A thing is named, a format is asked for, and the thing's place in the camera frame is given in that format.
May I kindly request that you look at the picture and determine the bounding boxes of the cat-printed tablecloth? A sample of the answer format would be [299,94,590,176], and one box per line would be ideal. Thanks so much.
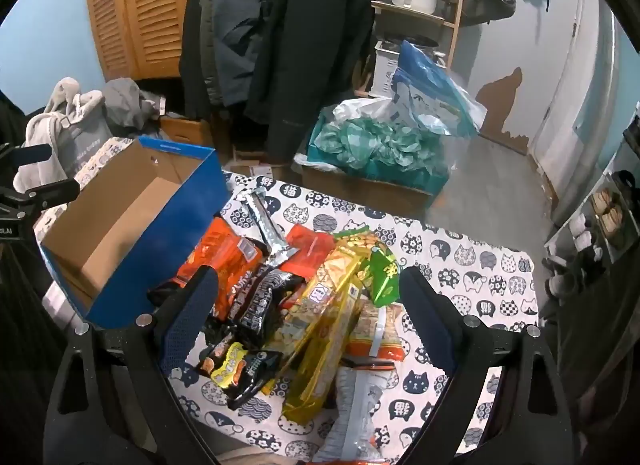
[42,138,541,465]

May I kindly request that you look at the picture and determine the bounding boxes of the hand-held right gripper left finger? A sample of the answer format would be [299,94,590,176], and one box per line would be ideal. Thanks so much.
[44,265,221,465]

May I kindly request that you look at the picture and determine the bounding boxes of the dark green jacket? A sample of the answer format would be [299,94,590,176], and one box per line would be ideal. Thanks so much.
[179,0,221,118]

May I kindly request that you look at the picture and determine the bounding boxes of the black snack packet white print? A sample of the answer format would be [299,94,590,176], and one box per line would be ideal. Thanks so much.
[235,265,306,351]

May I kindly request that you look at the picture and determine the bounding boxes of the blue cardboard box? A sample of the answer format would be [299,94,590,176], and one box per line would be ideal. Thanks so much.
[39,135,232,326]

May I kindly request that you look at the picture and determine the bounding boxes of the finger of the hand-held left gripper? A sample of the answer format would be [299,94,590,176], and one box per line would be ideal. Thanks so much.
[0,144,53,166]
[0,180,81,213]

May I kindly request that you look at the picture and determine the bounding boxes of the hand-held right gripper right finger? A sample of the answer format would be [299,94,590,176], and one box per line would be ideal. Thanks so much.
[397,265,576,465]

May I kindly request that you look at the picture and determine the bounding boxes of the grey-blue jacket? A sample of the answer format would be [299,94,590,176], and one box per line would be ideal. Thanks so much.
[200,0,266,106]

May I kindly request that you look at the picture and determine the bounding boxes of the wooden louvred door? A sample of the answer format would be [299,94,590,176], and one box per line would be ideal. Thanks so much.
[84,0,193,82]

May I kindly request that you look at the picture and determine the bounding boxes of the long gold snack packet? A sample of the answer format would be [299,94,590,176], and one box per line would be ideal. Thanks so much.
[280,240,371,421]

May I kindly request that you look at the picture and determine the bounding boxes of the wooden shelf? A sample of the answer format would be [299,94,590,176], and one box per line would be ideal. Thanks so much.
[352,0,471,98]

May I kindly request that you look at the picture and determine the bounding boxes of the small brown cardboard box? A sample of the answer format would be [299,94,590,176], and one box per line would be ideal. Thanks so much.
[160,115,216,148]

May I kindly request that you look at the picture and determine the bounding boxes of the white plastic bag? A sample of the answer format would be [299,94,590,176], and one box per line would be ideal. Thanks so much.
[320,98,401,126]

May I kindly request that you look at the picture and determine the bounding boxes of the dark grey tote bag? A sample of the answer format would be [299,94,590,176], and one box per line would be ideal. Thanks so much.
[60,100,113,176]

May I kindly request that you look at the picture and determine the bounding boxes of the silver snack bar wrapper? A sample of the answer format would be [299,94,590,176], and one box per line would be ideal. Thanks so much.
[237,184,301,268]

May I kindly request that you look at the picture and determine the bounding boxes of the white crate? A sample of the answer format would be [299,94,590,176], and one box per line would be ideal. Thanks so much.
[374,40,446,96]

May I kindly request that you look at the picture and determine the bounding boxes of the shoe rack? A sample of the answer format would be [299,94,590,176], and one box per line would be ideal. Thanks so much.
[542,115,640,306]

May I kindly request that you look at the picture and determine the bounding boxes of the orange white snack packet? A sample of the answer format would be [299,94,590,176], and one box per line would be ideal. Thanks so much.
[342,302,408,371]

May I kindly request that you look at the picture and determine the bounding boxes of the grey cloth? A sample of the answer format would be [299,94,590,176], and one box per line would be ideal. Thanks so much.
[102,78,161,131]

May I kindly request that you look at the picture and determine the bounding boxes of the red snack packet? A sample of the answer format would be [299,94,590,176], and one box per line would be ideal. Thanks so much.
[280,224,337,272]

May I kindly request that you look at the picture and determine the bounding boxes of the small black yellow snack packet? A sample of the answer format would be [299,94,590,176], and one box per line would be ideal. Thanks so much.
[197,340,283,411]

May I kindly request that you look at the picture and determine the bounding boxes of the blue plastic bag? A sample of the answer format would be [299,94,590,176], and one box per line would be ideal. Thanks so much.
[390,40,488,138]

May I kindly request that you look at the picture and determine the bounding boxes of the black jacket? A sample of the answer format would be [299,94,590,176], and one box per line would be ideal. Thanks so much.
[245,0,376,158]

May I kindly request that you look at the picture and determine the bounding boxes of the green crumpled bags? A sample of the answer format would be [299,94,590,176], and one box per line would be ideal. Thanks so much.
[309,115,446,176]

